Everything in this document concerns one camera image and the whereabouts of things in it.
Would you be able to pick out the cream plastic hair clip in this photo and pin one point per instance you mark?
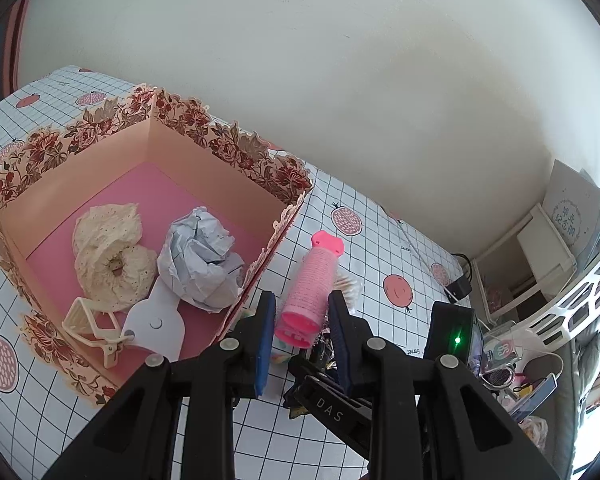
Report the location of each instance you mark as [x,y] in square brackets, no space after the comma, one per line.
[85,325]

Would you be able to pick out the white wooden shelf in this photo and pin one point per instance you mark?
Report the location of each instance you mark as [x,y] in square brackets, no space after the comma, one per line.
[545,240]

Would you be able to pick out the white plastic holder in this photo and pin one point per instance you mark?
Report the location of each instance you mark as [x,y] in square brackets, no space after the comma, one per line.
[152,325]

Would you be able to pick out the white printed card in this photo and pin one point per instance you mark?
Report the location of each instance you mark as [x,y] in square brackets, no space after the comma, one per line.
[570,210]

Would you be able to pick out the white plastic basket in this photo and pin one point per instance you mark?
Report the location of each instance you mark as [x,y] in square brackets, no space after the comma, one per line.
[595,280]

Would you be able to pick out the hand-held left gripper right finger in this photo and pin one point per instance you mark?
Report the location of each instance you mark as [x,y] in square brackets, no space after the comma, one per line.
[341,355]

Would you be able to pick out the floral paper box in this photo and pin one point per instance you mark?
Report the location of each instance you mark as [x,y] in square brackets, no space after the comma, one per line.
[180,160]

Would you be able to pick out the desktop with checkered fruit tablecloth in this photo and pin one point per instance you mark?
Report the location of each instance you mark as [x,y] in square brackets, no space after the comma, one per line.
[380,240]

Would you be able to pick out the black round mesh device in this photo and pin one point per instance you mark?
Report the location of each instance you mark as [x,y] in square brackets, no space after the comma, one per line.
[501,376]

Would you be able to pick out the black power adapter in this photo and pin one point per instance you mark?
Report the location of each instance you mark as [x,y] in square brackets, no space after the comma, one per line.
[457,287]

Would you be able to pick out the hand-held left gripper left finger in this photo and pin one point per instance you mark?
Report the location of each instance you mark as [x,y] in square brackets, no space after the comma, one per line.
[265,350]

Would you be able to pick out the bag of cotton swabs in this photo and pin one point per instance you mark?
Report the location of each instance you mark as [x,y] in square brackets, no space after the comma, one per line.
[352,287]

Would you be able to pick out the cream lace scrunchie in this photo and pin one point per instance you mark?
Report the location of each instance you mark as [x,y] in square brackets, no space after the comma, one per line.
[110,240]

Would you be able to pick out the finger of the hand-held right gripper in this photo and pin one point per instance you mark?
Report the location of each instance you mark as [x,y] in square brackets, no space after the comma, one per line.
[330,405]

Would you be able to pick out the white paper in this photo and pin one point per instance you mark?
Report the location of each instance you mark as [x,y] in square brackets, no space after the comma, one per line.
[200,260]

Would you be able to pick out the pink hair roller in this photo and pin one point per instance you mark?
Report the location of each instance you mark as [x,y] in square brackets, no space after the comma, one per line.
[305,285]

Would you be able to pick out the pink board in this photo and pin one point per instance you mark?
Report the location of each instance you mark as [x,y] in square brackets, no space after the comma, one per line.
[11,50]

